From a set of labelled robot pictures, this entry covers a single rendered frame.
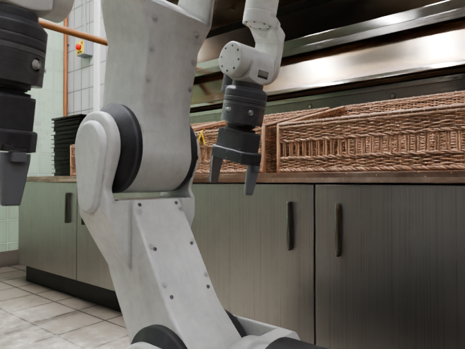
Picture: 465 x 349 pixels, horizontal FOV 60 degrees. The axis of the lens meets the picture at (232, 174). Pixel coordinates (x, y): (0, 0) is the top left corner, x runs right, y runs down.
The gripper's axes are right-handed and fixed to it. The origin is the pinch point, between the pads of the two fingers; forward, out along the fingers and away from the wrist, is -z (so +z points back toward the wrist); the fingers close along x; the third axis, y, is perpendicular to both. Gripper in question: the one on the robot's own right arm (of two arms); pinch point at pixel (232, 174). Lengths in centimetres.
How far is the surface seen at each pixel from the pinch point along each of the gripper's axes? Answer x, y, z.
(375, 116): -10.2, -39.3, 18.2
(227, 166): 35, -35, -5
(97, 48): 206, -71, 39
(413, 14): 7, -88, 59
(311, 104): 40, -85, 22
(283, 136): 16.5, -37.6, 8.6
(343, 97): 27, -86, 26
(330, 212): -6.5, -33.3, -8.4
